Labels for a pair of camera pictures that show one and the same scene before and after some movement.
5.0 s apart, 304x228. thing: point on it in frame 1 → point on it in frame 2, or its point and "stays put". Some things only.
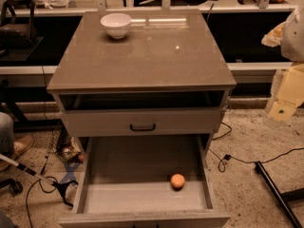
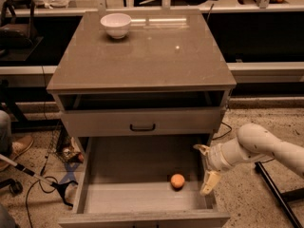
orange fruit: (178, 180) stays put
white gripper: (294, 40) → (216, 159)
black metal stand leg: (282, 197) stays put
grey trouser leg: (7, 134) stays put
